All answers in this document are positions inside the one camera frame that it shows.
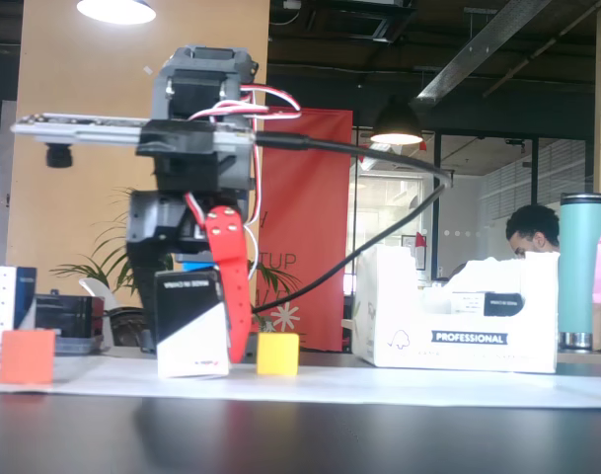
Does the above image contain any red standing banner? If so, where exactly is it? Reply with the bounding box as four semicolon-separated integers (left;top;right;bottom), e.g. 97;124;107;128
254;106;354;352

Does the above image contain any orange cube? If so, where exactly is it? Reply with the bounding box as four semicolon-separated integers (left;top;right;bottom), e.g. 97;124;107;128
0;329;57;385

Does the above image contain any white cardboard tissue box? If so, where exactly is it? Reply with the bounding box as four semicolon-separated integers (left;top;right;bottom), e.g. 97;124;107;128
352;244;562;375

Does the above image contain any white glowing pendant lamp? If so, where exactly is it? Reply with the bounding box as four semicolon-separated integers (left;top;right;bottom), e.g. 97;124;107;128
76;0;157;26

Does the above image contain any white red servo wire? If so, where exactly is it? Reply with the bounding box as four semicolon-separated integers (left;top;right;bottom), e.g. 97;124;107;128
184;84;302;277

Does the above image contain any black electronics case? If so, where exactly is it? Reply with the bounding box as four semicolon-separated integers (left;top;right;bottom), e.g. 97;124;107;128
33;294;107;356

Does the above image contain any yellow cube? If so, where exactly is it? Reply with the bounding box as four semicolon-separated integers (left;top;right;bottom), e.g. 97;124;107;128
256;332;301;376

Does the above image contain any teal metal tumbler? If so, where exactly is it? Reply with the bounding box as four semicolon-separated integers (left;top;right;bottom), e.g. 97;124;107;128
559;193;601;350

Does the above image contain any seated man curly hair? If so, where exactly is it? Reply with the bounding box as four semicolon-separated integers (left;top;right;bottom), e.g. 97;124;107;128
505;204;562;261

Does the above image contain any thick black camera cable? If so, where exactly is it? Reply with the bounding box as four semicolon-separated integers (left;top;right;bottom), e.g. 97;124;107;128
253;128;455;316

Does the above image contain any long white paper sheet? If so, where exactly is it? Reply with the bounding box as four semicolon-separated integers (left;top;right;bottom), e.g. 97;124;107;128
0;355;601;410

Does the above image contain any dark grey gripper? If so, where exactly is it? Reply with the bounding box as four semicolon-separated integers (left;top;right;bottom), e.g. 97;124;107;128
126;151;255;364

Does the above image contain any black pendant lamp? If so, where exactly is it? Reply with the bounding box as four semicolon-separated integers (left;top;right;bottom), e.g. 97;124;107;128
370;96;424;145

